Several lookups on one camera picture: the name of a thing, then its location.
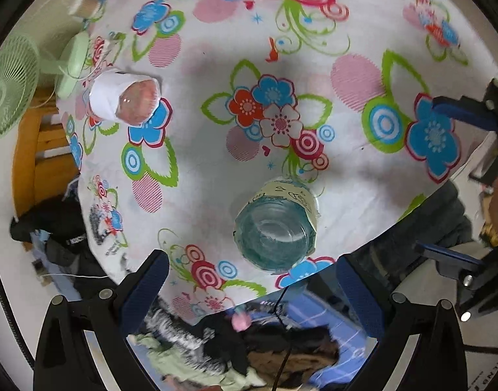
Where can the cardboard paper roll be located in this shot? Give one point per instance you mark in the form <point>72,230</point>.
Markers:
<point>85,6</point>

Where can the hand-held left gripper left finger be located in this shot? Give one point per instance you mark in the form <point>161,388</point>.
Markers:
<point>145,289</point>

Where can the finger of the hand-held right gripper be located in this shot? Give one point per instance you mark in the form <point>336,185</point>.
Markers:
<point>456,110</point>
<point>448,257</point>

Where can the black garment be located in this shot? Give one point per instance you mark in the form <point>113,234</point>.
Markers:
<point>61,244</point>

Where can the grey white knitted fabric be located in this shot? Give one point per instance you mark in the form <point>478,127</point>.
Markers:
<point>169,326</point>

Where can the yellow wooden chair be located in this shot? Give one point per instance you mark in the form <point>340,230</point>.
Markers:
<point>28,150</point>

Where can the floral tablecloth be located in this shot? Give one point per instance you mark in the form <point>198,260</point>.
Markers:
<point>273,89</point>

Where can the dark grey cloth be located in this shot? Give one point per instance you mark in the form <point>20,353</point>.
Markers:
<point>428,228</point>

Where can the glass cup with paper label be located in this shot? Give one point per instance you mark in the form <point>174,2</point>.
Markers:
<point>275,228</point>

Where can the brown garment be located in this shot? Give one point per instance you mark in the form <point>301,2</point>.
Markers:
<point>300,368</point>

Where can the light green electric fan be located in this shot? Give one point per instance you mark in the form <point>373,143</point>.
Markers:
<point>12,85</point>

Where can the pink soft object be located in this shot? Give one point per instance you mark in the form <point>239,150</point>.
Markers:
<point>241,321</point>

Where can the white wrapped cup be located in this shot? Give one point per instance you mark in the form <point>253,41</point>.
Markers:
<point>124,97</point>

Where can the light green garment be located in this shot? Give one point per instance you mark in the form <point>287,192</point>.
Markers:
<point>179,368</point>

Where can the black clothing pile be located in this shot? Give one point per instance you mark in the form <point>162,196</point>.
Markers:
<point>269,344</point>

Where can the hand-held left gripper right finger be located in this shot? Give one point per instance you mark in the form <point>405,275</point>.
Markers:
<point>359,293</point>

